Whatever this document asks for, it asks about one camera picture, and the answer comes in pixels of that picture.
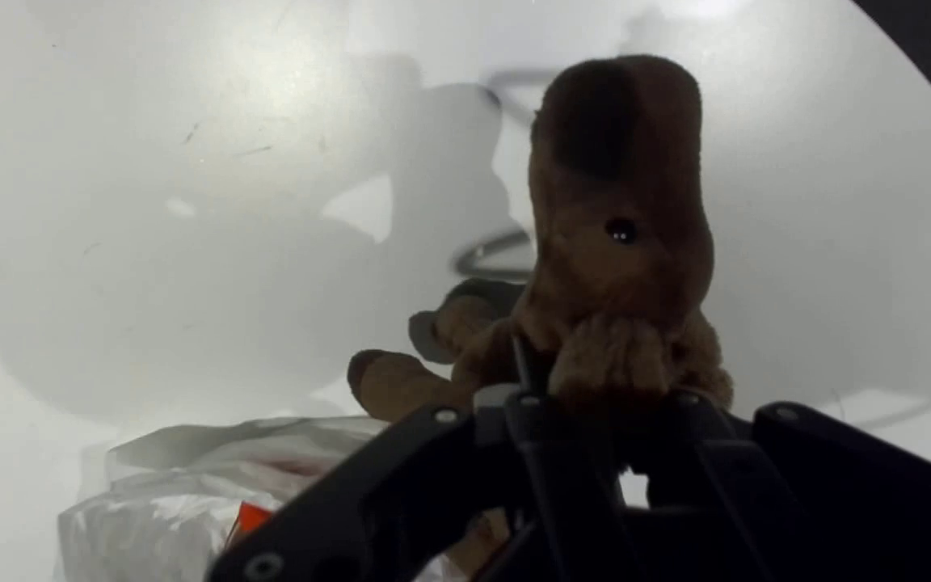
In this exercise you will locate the white plastic bag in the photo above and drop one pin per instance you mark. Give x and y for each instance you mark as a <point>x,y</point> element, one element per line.
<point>171,495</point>

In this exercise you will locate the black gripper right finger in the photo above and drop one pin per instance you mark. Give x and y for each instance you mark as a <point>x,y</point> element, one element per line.
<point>787,495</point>

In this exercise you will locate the brown plush toy dog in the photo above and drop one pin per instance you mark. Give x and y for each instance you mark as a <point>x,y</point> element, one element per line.
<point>616,303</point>

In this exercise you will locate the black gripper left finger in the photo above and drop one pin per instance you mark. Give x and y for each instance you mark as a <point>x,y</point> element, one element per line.
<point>420,486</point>

